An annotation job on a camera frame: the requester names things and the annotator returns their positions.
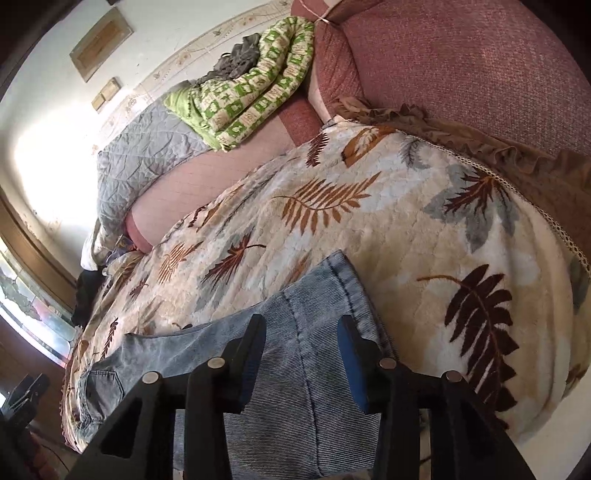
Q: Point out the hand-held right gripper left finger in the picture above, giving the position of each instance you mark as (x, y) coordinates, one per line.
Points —
(249, 364)

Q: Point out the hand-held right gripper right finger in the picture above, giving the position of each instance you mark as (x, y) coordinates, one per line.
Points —
(353, 364)

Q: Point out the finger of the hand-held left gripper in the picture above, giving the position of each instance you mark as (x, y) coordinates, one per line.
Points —
(30, 392)

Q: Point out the blue denim pants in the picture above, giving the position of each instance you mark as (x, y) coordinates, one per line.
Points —
(314, 350)

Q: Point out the wood framed stained glass window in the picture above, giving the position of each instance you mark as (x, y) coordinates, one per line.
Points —
(32, 300)

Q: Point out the dark cloth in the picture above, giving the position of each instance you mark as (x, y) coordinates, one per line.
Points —
(87, 297)

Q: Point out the leaf print fleece blanket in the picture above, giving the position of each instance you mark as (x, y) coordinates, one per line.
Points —
(369, 230)

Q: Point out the white pillow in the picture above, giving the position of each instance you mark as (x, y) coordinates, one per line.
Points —
(94, 251)

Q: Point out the pink quilted mattress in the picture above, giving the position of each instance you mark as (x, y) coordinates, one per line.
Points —
(194, 184)

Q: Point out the grey quilted blanket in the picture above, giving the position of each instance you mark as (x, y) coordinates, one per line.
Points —
(138, 152)

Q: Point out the green patterned quilt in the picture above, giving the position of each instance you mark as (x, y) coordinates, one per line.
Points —
(258, 92)

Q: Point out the grey crumpled garment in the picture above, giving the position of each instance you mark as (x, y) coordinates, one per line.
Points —
(240, 55)

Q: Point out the red upholstered headboard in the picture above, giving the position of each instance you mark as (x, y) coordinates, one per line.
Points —
(461, 69)

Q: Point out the beige wall switch plate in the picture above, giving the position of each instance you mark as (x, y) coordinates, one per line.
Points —
(111, 88)
(98, 102)

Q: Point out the wooden wall panel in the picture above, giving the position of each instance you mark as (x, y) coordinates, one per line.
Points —
(99, 44)

